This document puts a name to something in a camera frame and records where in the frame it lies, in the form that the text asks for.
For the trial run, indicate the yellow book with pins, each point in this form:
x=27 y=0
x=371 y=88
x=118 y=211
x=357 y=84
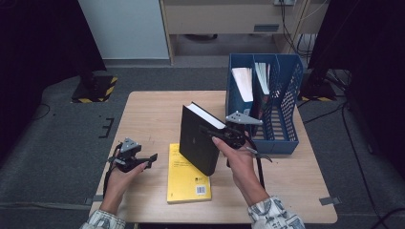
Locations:
x=186 y=187

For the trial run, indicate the blue book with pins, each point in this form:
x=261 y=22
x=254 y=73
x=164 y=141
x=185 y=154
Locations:
x=243 y=84

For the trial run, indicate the striped stand base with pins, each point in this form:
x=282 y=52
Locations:
x=318 y=92
x=94 y=90

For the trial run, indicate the wooden desk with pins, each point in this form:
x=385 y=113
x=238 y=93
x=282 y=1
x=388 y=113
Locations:
x=216 y=16

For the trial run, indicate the grey label on desk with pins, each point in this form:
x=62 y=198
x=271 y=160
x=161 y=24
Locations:
x=266 y=27

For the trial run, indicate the black book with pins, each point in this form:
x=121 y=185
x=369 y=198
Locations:
x=196 y=143

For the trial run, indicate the white panel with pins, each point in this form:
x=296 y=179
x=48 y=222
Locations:
x=124 y=28

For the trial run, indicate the person's right hand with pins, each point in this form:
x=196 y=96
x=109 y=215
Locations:
x=242 y=165

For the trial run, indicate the black curtain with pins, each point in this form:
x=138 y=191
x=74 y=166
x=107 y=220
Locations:
x=366 y=47
x=38 y=47

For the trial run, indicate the blue file rack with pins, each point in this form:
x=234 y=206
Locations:
x=286 y=146

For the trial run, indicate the white power strip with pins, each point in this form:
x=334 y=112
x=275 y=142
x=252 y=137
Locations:
x=284 y=2

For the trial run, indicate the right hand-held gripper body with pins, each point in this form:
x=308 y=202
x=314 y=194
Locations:
x=237 y=135

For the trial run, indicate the grey tape piece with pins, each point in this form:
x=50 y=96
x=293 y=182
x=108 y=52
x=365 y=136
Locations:
x=329 y=201
x=94 y=199

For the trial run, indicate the person's left hand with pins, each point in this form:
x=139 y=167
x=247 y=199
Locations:
x=117 y=187

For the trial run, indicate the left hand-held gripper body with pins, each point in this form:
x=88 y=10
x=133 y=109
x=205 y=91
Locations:
x=127 y=156

